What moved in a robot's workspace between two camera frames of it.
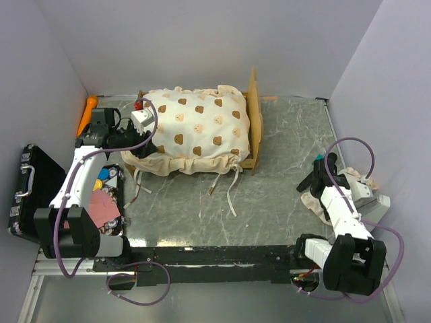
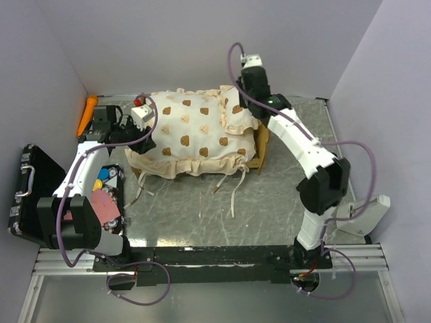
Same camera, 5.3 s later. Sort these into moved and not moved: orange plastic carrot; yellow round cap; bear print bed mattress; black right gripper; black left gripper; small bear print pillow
Moved: small bear print pillow; black right gripper
Not moved: orange plastic carrot; black left gripper; bear print bed mattress; yellow round cap
